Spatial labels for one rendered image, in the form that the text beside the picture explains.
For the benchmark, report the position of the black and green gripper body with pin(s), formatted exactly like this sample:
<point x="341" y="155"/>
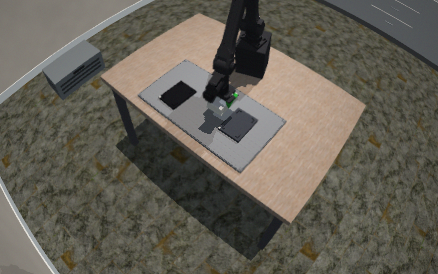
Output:
<point x="228" y="97"/>

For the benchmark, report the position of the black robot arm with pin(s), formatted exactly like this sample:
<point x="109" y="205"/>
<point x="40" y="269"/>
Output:
<point x="225" y="67"/>

